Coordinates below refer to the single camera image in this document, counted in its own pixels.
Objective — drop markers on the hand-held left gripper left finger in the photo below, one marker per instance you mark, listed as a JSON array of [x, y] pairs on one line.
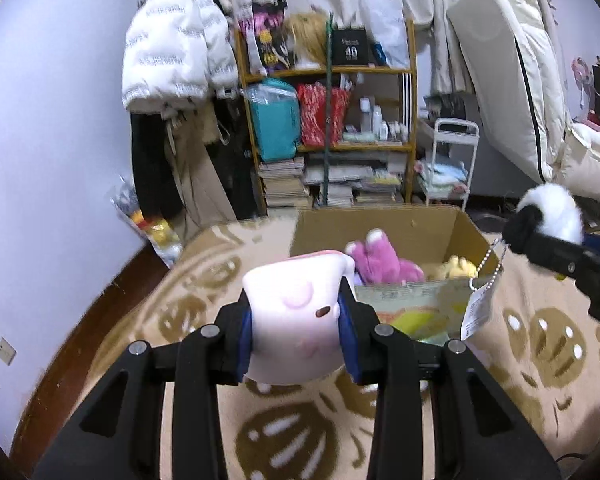
[[245, 345]]

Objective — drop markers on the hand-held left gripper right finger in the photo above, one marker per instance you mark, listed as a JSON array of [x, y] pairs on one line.
[[347, 340]]

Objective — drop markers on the pink square plush toy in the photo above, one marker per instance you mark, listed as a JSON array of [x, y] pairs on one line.
[[290, 320]]

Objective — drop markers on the magenta plush toy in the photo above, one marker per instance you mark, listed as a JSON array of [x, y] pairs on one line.
[[380, 260]]

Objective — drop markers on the yellow bear plush toy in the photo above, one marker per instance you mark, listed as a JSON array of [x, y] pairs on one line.
[[455, 267]]

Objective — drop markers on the cardboard box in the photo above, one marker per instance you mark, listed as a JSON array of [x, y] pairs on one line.
[[330, 230]]

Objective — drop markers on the beige patterned blanket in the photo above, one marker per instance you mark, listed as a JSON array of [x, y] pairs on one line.
[[205, 280]]

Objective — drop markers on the cream cushion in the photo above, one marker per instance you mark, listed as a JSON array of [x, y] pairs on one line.
[[587, 160]]

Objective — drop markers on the light blue cloth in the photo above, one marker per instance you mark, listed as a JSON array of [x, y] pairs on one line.
[[445, 172]]

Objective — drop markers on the plastic bag of toys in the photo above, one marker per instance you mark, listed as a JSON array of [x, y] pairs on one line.
[[155, 232]]

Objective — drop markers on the white trolley cart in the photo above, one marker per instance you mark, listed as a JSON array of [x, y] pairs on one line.
[[455, 125]]

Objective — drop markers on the stack of books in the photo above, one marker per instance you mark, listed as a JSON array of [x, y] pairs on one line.
[[282, 185]]

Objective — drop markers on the pile of magazines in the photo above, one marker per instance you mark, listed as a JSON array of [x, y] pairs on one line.
[[350, 172]]

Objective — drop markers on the beige hanging coat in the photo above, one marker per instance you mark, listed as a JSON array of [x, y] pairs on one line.
[[195, 180]]

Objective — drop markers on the pink fan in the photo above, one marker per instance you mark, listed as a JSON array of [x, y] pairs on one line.
[[580, 70]]

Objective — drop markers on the dark hanging bag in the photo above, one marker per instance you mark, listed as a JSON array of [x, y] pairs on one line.
[[235, 170]]

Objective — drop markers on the black hanging coat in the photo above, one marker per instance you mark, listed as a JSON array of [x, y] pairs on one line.
[[150, 170]]

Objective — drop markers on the white mattress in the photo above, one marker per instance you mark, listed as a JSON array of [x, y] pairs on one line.
[[495, 50]]

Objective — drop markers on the green pole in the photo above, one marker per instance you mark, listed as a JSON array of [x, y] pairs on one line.
[[327, 125]]

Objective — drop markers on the group of cosmetic bottles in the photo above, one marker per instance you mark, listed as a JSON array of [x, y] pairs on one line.
[[375, 120]]

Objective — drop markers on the teal bag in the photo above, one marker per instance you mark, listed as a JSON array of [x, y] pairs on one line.
[[275, 125]]

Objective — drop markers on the red patterned bag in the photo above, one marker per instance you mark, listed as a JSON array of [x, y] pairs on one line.
[[312, 117]]

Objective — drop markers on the wooden shelf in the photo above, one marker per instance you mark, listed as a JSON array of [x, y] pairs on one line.
[[355, 71]]

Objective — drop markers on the clear plastic bag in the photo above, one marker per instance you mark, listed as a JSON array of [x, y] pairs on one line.
[[387, 25]]

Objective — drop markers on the black box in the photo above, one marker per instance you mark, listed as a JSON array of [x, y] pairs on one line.
[[350, 47]]

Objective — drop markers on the blonde wig head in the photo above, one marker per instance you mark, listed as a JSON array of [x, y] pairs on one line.
[[305, 35]]

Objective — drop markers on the pink and black printed bag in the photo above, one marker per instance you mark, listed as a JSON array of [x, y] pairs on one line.
[[267, 35]]

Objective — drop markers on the white puffer jacket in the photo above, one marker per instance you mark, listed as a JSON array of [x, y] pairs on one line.
[[165, 35]]

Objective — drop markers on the white wall outlet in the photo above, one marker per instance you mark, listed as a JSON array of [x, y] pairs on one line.
[[5, 351]]

